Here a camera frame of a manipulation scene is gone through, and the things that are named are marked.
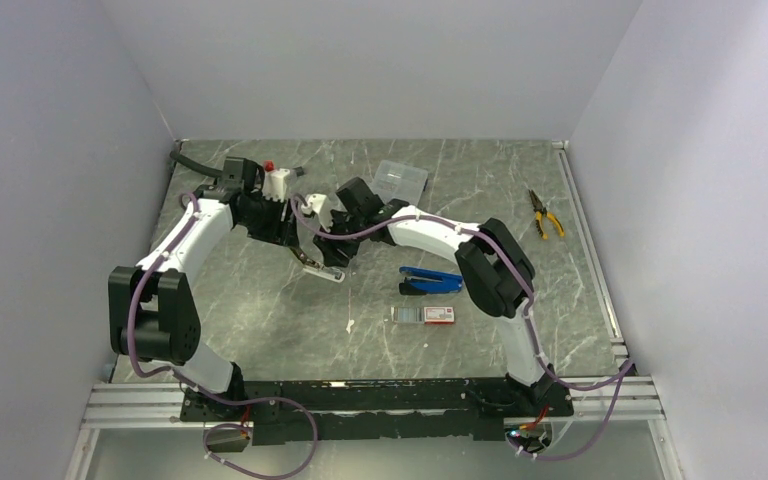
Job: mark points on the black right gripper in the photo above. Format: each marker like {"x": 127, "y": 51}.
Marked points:
{"x": 331, "y": 256}

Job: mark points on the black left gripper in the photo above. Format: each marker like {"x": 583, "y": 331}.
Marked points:
{"x": 283, "y": 232}

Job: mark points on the small beige white stapler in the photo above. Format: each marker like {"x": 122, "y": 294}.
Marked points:
{"x": 316, "y": 268}

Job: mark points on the blue black stapler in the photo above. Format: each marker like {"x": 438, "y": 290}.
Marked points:
{"x": 419, "y": 282}

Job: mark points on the red white staples box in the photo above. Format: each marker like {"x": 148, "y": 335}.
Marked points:
{"x": 423, "y": 315}

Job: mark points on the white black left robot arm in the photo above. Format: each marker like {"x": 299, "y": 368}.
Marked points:
{"x": 153, "y": 317}

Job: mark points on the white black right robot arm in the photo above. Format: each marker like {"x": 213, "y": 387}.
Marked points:
{"x": 496, "y": 273}

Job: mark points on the clear plastic screw organizer box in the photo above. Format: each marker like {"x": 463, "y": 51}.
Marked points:
{"x": 393, "y": 180}

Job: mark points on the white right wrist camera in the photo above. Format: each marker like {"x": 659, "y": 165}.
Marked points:
{"x": 318, "y": 206}

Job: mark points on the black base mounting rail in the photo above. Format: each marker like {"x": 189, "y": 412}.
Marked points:
{"x": 481, "y": 408}

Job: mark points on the yellow handled pliers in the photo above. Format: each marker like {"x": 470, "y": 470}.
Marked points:
{"x": 541, "y": 213}

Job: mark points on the aluminium frame rail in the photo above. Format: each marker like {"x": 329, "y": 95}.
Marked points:
{"x": 159, "y": 405}

